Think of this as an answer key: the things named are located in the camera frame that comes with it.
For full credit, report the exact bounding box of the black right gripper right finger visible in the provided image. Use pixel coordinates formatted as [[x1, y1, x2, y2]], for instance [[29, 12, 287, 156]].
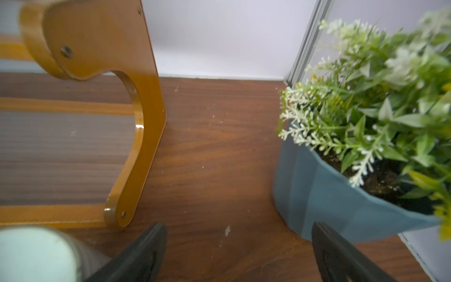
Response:
[[312, 222, 395, 282]]

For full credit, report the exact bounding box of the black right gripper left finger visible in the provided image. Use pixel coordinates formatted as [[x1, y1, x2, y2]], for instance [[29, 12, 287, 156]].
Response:
[[86, 223, 167, 282]]

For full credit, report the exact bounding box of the white-lid seed jar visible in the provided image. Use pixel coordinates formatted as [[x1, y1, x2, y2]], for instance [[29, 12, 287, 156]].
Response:
[[1, 226, 110, 282]]

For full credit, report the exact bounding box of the orange wooden three-tier shelf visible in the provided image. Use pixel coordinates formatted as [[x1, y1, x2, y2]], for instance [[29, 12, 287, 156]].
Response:
[[1, 1, 167, 229]]

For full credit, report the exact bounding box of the blue-grey plant pot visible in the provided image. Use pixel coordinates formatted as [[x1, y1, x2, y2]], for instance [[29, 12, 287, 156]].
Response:
[[272, 137, 440, 243]]

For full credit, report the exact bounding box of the green artificial plant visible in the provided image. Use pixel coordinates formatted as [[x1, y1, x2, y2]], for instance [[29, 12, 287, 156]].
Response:
[[278, 7, 451, 240]]

